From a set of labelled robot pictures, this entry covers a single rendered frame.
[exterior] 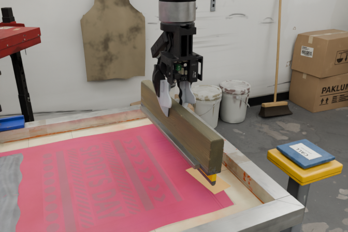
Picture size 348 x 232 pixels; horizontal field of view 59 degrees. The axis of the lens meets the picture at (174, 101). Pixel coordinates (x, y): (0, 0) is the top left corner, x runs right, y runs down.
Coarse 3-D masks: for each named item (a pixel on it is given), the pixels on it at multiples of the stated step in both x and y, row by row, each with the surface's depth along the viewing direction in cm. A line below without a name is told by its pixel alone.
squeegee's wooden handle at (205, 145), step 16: (144, 80) 87; (144, 96) 85; (160, 112) 76; (176, 112) 67; (176, 128) 68; (192, 128) 61; (208, 128) 60; (192, 144) 62; (208, 144) 56; (208, 160) 57
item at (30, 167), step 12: (120, 132) 90; (132, 132) 90; (144, 132) 90; (156, 132) 90; (48, 144) 84; (60, 144) 84; (72, 144) 84; (84, 144) 84; (156, 144) 84; (168, 144) 84; (0, 156) 78; (24, 156) 78; (36, 156) 78; (156, 156) 78; (168, 156) 78; (180, 156) 78; (24, 168) 73; (36, 168) 73; (24, 180) 69; (36, 180) 69; (24, 192) 65
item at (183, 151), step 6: (144, 108) 84; (150, 114) 81; (150, 120) 79; (156, 120) 78; (156, 126) 76; (162, 126) 74; (162, 132) 73; (168, 132) 72; (168, 138) 70; (174, 138) 69; (174, 144) 67; (180, 144) 66; (180, 150) 64; (186, 150) 64; (186, 156) 62; (192, 156) 62; (192, 162) 60; (198, 162) 60
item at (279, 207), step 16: (96, 112) 95; (112, 112) 95; (128, 112) 96; (192, 112) 95; (32, 128) 86; (48, 128) 88; (64, 128) 90; (80, 128) 92; (224, 144) 77; (224, 160) 74; (240, 160) 70; (240, 176) 68; (256, 176) 65; (256, 192) 64; (272, 192) 60; (256, 208) 56; (272, 208) 56; (288, 208) 56; (304, 208) 56; (208, 224) 52; (224, 224) 52; (240, 224) 52; (256, 224) 52; (272, 224) 54; (288, 224) 56
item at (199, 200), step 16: (176, 160) 77; (176, 176) 71; (192, 176) 71; (32, 192) 65; (192, 192) 65; (208, 192) 65; (224, 192) 65; (32, 208) 61; (160, 208) 61; (176, 208) 61; (192, 208) 61; (208, 208) 61; (32, 224) 57; (112, 224) 57; (128, 224) 57; (144, 224) 57; (160, 224) 57
